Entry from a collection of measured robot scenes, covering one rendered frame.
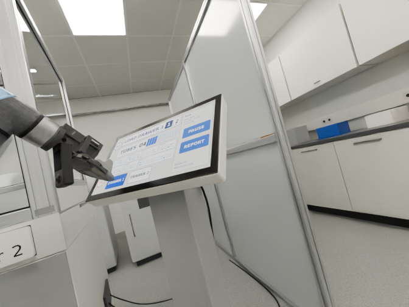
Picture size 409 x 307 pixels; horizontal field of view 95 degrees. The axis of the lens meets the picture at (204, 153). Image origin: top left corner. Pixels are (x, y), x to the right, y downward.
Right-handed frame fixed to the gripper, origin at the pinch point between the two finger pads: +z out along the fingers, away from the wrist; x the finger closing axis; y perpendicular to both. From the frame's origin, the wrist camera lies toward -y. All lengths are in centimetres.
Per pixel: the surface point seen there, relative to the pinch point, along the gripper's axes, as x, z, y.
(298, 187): -52, 60, 18
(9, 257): 39.0, -0.3, -22.4
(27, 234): 35.4, -0.5, -15.1
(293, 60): -82, 129, 242
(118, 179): -1.3, 2.1, 1.2
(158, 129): -13.0, 2.1, 19.9
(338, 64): -119, 125, 190
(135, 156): -5.4, 2.1, 9.7
